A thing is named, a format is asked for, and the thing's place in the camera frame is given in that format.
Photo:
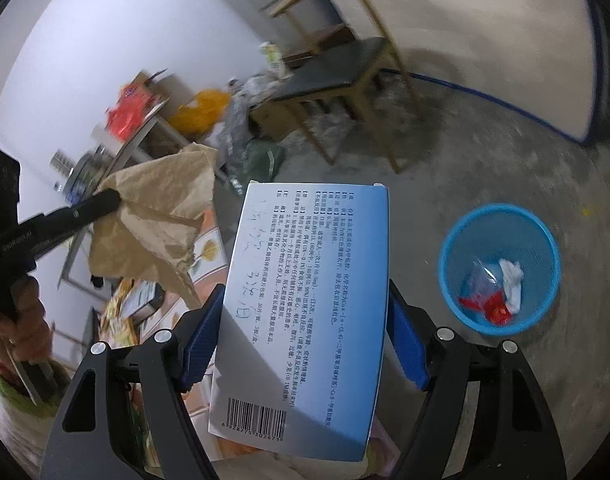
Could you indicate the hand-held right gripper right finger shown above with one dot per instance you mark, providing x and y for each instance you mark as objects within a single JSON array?
[{"x": 407, "y": 350}]

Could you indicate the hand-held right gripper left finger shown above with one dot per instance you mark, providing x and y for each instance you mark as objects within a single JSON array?
[{"x": 205, "y": 340}]

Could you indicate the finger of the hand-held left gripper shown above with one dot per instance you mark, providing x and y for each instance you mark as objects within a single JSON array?
[{"x": 85, "y": 212}]

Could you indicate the brown paper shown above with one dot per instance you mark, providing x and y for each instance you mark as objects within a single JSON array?
[{"x": 155, "y": 200}]

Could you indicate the blue medicine box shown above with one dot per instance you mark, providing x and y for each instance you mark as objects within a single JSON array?
[{"x": 295, "y": 310}]

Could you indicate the blue mesh waste basket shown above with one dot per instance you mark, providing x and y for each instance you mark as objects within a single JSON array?
[{"x": 455, "y": 260}]

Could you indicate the person's left hand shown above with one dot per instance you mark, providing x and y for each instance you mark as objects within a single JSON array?
[{"x": 22, "y": 332}]

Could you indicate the metal pot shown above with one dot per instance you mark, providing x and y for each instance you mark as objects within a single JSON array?
[{"x": 85, "y": 170}]

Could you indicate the cracker packets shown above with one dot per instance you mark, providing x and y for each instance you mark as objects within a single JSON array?
[{"x": 116, "y": 322}]

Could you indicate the patterned tablecloth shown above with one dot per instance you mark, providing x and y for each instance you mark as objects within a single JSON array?
[{"x": 207, "y": 245}]

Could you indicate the red wrapper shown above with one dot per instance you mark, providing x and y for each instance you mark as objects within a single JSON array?
[{"x": 495, "y": 312}]

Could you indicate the clear plastic wrapper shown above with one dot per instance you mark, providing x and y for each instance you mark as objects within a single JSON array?
[{"x": 480, "y": 277}]

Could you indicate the red plastic bags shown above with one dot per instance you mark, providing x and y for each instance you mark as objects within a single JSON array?
[{"x": 127, "y": 115}]

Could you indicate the white tissue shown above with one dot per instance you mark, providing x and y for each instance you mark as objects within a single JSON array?
[{"x": 512, "y": 275}]

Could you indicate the orange plastic bag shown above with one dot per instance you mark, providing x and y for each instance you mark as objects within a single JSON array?
[{"x": 200, "y": 110}]

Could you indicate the green plastic bag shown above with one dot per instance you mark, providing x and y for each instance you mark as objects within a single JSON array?
[{"x": 262, "y": 160}]

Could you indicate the pile of clear packaging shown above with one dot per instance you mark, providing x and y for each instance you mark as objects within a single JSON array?
[{"x": 240, "y": 110}]

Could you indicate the green white carton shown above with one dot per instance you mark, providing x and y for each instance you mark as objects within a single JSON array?
[{"x": 271, "y": 57}]

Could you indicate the wooden chair black seat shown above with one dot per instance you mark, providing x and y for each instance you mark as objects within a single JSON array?
[{"x": 335, "y": 72}]

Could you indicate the grey door panel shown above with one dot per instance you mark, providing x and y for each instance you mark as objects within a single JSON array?
[{"x": 295, "y": 0}]

